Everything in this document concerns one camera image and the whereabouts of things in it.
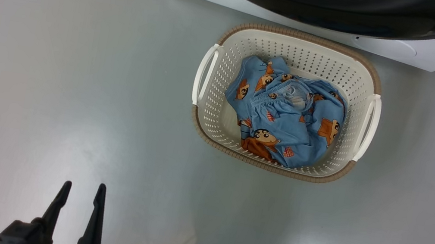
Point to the blue cartoon print pajama pants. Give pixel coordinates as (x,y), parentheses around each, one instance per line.
(287,122)

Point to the round white drain filter cover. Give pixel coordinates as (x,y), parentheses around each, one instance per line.
(386,47)

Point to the cream perforated laundry basket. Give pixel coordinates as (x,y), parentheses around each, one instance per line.
(218,117)

